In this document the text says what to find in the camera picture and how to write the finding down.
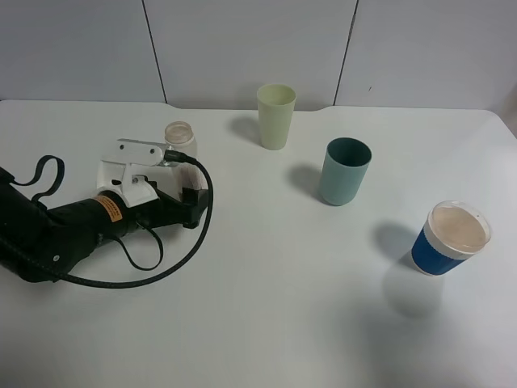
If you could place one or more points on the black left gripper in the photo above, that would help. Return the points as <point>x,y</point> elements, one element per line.
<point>164,211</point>

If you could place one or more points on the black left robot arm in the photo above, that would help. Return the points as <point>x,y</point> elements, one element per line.
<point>39,244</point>

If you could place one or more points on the pale yellow plastic cup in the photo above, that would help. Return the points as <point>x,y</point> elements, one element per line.
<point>276,104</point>

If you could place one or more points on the teal plastic cup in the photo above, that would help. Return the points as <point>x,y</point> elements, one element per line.
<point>345,165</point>

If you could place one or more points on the blue sleeved glass cup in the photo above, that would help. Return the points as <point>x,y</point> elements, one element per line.
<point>453,233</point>

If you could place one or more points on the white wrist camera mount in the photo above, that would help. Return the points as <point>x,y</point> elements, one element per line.
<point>116,174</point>

